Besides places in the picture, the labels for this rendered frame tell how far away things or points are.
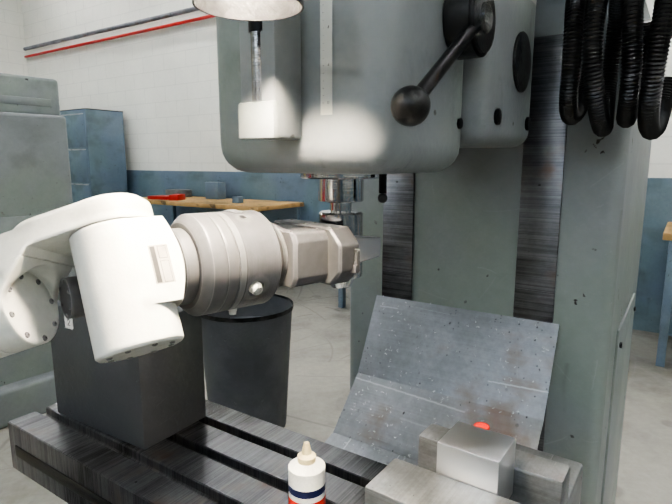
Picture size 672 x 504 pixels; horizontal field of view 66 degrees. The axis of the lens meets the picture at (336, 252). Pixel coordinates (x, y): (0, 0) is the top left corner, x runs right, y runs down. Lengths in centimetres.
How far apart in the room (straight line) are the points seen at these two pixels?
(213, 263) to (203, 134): 654
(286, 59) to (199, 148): 656
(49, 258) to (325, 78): 27
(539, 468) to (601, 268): 36
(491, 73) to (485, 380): 48
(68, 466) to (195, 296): 48
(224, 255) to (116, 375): 44
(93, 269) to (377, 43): 28
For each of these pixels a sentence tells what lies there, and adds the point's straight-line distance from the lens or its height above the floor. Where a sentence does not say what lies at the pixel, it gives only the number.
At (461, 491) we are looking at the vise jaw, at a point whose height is 103.
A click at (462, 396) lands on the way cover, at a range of 89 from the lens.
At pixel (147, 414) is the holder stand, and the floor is 97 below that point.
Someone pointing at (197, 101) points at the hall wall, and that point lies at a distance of 705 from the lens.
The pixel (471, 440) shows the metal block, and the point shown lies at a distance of 55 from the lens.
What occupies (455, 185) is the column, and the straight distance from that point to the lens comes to 89.
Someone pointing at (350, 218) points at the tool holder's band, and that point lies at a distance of 54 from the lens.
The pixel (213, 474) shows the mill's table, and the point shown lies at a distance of 76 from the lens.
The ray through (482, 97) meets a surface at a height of 139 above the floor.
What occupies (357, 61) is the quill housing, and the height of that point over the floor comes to 140.
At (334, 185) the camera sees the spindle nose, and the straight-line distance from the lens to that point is 53.
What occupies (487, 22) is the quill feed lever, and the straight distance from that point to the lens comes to 55.
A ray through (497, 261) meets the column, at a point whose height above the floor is 116.
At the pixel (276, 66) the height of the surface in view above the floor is 140.
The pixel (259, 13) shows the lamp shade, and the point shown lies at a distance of 42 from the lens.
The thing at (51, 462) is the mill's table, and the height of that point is 89.
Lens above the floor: 132
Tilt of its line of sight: 10 degrees down
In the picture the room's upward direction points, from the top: straight up
